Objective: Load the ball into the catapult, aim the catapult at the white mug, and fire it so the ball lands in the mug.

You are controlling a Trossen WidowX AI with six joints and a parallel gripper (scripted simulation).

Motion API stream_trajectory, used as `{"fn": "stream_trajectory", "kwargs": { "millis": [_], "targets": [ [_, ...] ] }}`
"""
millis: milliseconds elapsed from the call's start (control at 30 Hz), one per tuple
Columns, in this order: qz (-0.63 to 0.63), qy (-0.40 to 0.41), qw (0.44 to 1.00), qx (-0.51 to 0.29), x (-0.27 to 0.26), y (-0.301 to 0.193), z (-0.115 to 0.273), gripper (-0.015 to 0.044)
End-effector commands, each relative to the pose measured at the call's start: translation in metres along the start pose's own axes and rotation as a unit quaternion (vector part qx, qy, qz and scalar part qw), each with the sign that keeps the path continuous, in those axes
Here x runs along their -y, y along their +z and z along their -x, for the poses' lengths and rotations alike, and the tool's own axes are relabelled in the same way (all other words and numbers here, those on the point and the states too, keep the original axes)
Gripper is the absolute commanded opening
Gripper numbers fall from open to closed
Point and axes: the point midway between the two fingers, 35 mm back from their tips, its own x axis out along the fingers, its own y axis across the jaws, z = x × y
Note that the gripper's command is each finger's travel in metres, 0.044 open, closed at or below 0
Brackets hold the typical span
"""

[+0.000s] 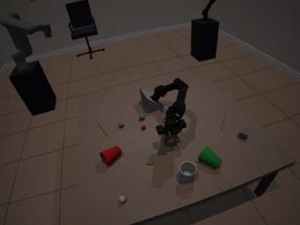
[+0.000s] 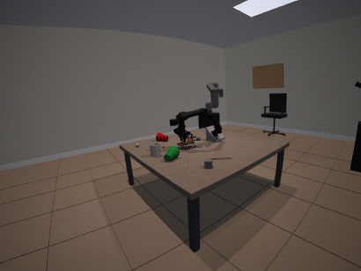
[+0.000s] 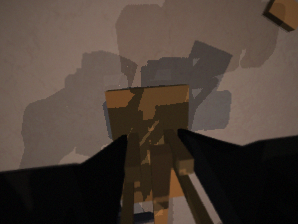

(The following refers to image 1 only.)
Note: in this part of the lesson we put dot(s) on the dark red cylinder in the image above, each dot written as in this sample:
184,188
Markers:
110,155

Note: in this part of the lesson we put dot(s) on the green plastic cup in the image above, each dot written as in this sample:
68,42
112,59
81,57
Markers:
207,156

